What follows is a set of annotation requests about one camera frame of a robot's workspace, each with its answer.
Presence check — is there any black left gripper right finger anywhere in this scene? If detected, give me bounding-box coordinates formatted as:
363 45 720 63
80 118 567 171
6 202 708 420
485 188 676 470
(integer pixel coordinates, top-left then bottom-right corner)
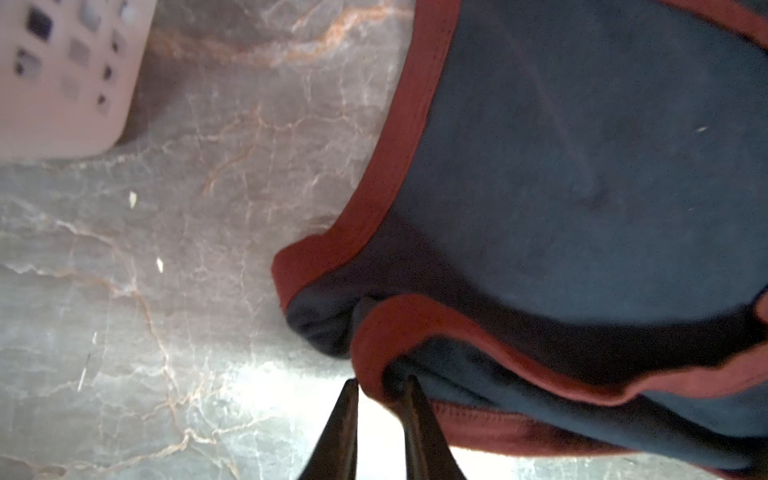
401 376 466 480

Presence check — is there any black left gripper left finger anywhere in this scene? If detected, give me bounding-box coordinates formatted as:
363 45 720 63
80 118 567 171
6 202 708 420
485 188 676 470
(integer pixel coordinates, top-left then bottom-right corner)
298 379 359 480

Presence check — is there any navy tank top red trim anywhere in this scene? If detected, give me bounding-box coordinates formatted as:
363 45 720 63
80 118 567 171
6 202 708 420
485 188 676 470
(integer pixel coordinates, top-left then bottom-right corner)
272 1 767 479

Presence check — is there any white plastic laundry basket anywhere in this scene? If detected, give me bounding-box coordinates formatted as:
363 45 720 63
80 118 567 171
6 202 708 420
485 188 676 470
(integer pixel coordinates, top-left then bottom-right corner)
1 0 157 160

